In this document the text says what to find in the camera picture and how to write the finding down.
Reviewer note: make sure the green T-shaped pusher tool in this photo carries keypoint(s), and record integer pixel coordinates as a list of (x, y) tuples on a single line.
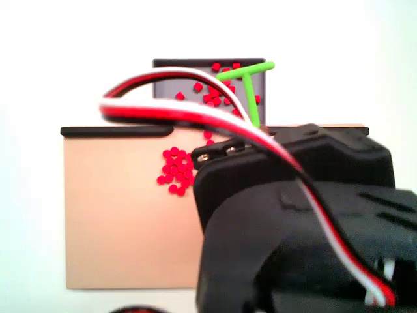
[(251, 94)]

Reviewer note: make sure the grey container tray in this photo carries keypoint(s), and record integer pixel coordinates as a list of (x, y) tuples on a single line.
[(163, 84)]

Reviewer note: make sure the beige flat board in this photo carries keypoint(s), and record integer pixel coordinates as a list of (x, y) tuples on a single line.
[(114, 228)]

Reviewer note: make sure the black edge rail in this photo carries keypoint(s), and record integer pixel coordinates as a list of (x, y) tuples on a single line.
[(364, 131), (97, 131)]

